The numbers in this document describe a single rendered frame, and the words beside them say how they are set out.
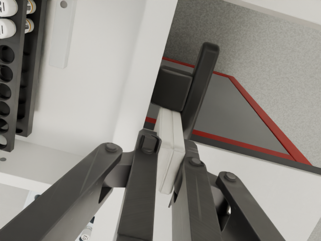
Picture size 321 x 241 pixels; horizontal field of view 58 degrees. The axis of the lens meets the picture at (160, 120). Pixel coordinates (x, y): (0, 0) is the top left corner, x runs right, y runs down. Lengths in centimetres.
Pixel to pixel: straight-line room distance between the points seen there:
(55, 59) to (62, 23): 3
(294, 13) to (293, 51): 91
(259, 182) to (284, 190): 4
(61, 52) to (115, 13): 6
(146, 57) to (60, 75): 13
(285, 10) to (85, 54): 18
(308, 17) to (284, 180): 23
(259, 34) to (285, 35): 9
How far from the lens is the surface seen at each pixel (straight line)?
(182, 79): 20
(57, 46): 28
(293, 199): 46
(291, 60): 121
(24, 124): 28
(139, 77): 18
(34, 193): 42
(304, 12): 29
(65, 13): 27
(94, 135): 31
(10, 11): 22
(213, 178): 16
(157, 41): 18
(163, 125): 18
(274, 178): 43
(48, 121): 31
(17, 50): 23
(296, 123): 129
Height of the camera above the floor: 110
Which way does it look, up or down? 68 degrees down
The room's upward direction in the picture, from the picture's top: 175 degrees counter-clockwise
